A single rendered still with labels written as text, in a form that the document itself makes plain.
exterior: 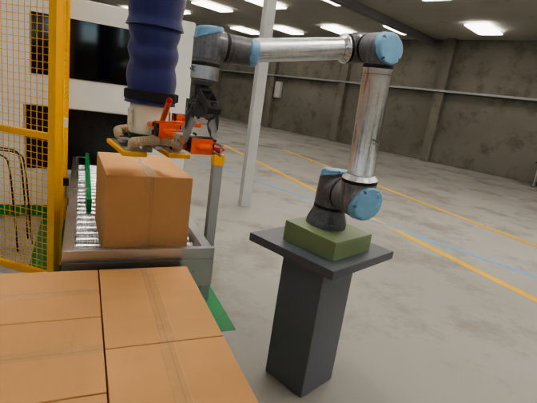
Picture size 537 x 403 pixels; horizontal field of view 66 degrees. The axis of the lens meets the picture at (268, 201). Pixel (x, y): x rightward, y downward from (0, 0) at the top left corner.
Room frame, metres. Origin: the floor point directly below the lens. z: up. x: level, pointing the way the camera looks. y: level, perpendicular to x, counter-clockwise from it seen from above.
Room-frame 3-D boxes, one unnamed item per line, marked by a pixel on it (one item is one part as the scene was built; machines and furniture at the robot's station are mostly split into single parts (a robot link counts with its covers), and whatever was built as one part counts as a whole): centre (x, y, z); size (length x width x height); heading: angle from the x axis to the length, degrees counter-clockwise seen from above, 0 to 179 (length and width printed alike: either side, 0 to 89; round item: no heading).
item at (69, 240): (2.75, 1.36, 0.50); 2.31 x 0.05 x 0.19; 25
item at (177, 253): (1.84, 0.56, 0.58); 0.70 x 0.03 x 0.06; 115
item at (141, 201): (2.16, 0.70, 0.75); 0.60 x 0.40 x 0.40; 28
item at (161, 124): (1.65, 0.44, 1.20); 0.10 x 0.08 x 0.06; 123
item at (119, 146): (1.81, 0.66, 1.10); 0.34 x 0.10 x 0.05; 33
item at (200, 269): (1.83, 0.56, 0.47); 0.70 x 0.03 x 0.15; 115
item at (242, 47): (1.45, 0.17, 1.52); 0.12 x 0.12 x 0.09; 27
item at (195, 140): (1.36, 0.26, 1.20); 0.08 x 0.07 x 0.05; 33
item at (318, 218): (1.89, -0.29, 0.89); 0.19 x 0.19 x 0.10
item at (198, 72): (1.39, 0.27, 1.43); 0.10 x 0.09 x 0.05; 122
